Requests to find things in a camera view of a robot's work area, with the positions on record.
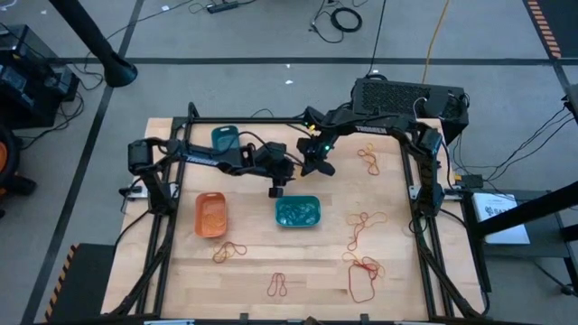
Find bands pile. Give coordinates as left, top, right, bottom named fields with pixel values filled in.
left=340, top=251, right=387, bottom=280

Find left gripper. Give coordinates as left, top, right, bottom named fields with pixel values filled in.
left=251, top=141, right=299, bottom=200

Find black equipment cart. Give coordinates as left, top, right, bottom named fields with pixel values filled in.
left=0, top=24, right=81, bottom=131

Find black stand pole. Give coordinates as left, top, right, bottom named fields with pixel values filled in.
left=473, top=180, right=578, bottom=238
left=48, top=0, right=139, bottom=89

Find coiled black cable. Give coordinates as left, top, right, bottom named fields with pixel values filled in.
left=309, top=5, right=364, bottom=45

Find white paper sheet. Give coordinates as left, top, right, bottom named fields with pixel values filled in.
left=471, top=192, right=532, bottom=246

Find yellow hanging cable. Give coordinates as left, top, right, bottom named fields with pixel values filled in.
left=422, top=0, right=452, bottom=86

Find grey side table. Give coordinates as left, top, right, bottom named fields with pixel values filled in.
left=460, top=173, right=578, bottom=294

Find black power strip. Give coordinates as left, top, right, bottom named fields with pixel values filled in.
left=206, top=0, right=240, bottom=14

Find black tripod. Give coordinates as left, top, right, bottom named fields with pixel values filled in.
left=532, top=259, right=578, bottom=298

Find hazard-striped black mat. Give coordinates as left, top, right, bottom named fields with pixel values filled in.
left=525, top=0, right=578, bottom=60
left=43, top=242, right=117, bottom=324

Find orange black vacuum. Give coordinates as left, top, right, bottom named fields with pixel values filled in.
left=0, top=127, right=38, bottom=198

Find black hanging cable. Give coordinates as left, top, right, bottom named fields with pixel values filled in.
left=366, top=0, right=388, bottom=78

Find dark blue plastic basket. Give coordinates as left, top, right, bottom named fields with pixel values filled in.
left=210, top=125, right=241, bottom=153

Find orange plastic basket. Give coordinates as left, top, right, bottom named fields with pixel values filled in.
left=194, top=191, right=228, bottom=239

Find black computer tower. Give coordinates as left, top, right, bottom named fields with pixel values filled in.
left=350, top=77, right=471, bottom=146

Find rubber bands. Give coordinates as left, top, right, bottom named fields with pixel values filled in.
left=357, top=148, right=381, bottom=177
left=347, top=264, right=378, bottom=304
left=355, top=259, right=381, bottom=282

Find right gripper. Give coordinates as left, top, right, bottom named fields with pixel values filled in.
left=295, top=134, right=339, bottom=179

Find teal green plastic basket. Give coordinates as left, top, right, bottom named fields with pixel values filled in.
left=274, top=195, right=322, bottom=228

